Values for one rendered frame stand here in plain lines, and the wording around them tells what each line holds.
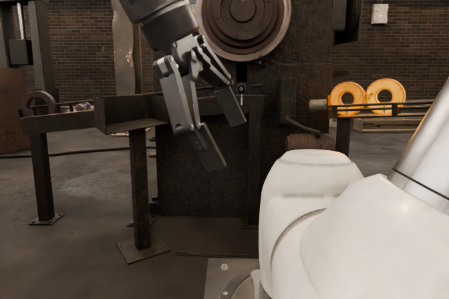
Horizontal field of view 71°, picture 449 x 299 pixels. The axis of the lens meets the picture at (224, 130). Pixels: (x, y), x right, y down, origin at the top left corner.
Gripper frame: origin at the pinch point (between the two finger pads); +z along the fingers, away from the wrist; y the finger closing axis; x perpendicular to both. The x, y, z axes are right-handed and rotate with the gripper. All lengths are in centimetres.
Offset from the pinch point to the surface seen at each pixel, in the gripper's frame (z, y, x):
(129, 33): -38, -326, -220
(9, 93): -33, -190, -296
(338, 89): 37, -103, 11
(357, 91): 40, -100, 19
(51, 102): -13, -82, -124
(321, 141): 56, -92, -3
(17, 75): -47, -205, -289
